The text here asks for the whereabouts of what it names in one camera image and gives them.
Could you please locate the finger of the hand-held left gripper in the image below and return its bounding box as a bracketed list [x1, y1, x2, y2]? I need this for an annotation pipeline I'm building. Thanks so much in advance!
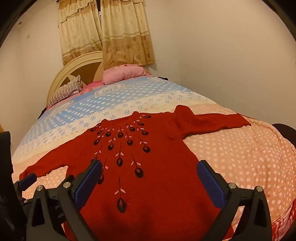
[14, 173, 37, 193]

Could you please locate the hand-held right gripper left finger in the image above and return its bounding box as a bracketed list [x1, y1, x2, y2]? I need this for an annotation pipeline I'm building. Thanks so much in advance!
[26, 159, 103, 241]

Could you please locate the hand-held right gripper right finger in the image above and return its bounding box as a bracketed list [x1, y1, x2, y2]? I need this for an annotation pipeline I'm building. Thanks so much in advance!
[196, 159, 273, 241]

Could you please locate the red knitted sweater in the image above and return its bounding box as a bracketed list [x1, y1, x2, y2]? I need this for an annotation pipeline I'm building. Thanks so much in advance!
[20, 105, 252, 241]

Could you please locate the polka dot bedspread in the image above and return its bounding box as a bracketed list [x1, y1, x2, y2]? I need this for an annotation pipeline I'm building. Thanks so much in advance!
[11, 75, 296, 241]

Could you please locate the red checked cloth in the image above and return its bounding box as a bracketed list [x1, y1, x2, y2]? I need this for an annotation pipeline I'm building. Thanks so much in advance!
[272, 209, 295, 241]

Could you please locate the dark round object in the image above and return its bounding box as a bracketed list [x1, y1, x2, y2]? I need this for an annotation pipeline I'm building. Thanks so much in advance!
[270, 123, 296, 149]

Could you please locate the striped pillow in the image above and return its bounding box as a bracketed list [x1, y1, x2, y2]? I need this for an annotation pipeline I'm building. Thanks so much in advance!
[47, 75, 83, 107]

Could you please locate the pink floral sheet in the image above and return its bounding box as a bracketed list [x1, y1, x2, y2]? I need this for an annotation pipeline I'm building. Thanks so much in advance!
[81, 80, 104, 92]

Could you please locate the pink pillow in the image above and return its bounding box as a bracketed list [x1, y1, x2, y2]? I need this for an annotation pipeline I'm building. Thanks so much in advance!
[102, 64, 153, 85]

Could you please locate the cream wooden headboard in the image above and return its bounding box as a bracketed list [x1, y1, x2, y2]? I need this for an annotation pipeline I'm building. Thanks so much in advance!
[46, 51, 104, 106]

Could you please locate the beige floral curtain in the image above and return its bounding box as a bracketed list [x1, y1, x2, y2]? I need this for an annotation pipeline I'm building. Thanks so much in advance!
[100, 0, 155, 70]
[58, 0, 103, 66]

